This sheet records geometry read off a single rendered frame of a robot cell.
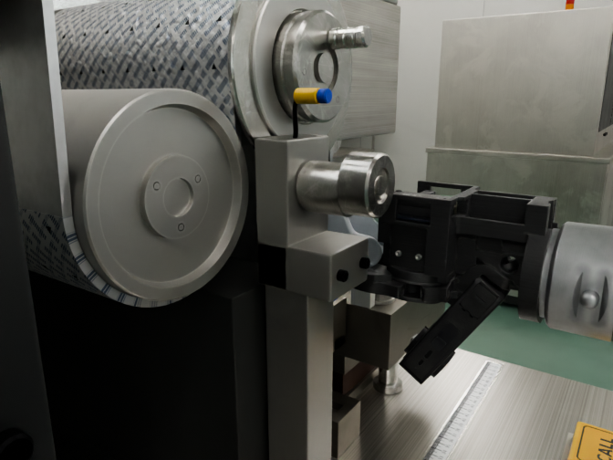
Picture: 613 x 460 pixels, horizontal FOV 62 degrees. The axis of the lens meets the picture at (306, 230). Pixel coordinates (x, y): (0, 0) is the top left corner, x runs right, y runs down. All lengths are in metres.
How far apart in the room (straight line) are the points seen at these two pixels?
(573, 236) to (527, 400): 0.32
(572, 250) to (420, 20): 4.94
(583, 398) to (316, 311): 0.40
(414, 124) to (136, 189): 4.97
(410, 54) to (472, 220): 4.89
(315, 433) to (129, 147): 0.24
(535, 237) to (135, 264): 0.25
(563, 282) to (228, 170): 0.22
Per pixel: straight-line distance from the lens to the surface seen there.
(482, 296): 0.39
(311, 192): 0.32
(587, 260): 0.36
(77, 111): 0.30
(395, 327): 0.51
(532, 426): 0.61
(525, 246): 0.37
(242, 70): 0.33
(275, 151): 0.32
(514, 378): 0.69
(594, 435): 0.58
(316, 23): 0.36
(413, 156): 5.23
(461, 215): 0.38
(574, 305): 0.36
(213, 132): 0.32
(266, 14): 0.35
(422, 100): 5.18
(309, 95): 0.30
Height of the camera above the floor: 1.23
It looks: 15 degrees down
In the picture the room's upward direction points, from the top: straight up
